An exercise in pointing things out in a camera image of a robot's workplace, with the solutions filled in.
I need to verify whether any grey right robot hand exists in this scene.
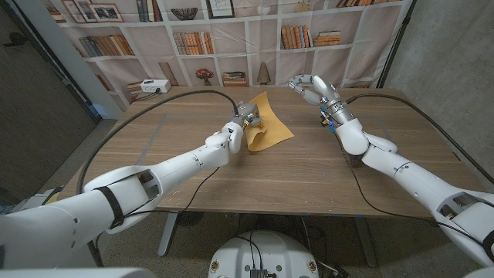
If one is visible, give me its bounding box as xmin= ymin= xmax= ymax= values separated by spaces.
xmin=286 ymin=74 xmax=354 ymax=127

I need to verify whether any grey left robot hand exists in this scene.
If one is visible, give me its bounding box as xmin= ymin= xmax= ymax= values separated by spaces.
xmin=230 ymin=100 xmax=264 ymax=131

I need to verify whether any yellow felt sheet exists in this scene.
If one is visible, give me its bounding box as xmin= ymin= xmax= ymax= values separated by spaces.
xmin=245 ymin=90 xmax=296 ymax=153

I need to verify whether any black backdrop stand pole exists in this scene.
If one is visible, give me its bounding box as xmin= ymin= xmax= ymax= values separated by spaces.
xmin=376 ymin=0 xmax=418 ymax=90

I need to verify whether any printed bookshelf backdrop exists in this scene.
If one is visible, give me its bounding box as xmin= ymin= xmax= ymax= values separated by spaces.
xmin=42 ymin=0 xmax=414 ymax=113

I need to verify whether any white power strip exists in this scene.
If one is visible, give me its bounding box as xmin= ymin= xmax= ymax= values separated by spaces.
xmin=140 ymin=79 xmax=172 ymax=94

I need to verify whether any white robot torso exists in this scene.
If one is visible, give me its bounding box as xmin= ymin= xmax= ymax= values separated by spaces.
xmin=208 ymin=230 xmax=320 ymax=278

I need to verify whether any grey table leg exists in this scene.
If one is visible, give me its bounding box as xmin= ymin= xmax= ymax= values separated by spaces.
xmin=354 ymin=215 xmax=378 ymax=269
xmin=157 ymin=210 xmax=180 ymax=258

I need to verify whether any yellow black floor object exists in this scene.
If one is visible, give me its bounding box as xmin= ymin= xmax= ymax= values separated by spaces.
xmin=40 ymin=186 xmax=65 ymax=206

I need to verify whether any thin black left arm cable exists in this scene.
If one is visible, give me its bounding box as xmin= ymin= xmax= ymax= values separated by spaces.
xmin=126 ymin=166 xmax=221 ymax=218

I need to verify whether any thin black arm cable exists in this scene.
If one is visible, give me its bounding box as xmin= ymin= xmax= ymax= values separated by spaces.
xmin=126 ymin=166 xmax=221 ymax=218
xmin=334 ymin=132 xmax=486 ymax=245

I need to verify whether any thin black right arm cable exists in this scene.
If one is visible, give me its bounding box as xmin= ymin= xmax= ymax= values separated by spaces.
xmin=334 ymin=132 xmax=486 ymax=245

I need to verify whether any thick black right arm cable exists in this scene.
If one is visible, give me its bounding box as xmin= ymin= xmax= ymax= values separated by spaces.
xmin=344 ymin=93 xmax=494 ymax=185

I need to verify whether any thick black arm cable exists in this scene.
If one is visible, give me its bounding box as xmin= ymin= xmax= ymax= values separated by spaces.
xmin=344 ymin=93 xmax=494 ymax=185
xmin=75 ymin=89 xmax=240 ymax=195

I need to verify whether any black power strip cord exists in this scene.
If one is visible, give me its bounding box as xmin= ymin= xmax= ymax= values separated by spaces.
xmin=134 ymin=90 xmax=162 ymax=103

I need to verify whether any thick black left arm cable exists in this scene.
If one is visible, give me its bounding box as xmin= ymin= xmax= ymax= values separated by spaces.
xmin=75 ymin=89 xmax=240 ymax=195

